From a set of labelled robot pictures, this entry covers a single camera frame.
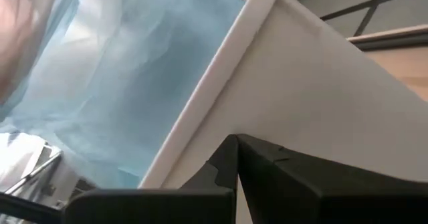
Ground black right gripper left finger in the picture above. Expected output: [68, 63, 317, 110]
[63, 134, 239, 224]

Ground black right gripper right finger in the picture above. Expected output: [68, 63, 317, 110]
[236, 133, 428, 224]

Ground white plastic trash bin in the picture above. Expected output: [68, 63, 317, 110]
[138, 0, 428, 224]

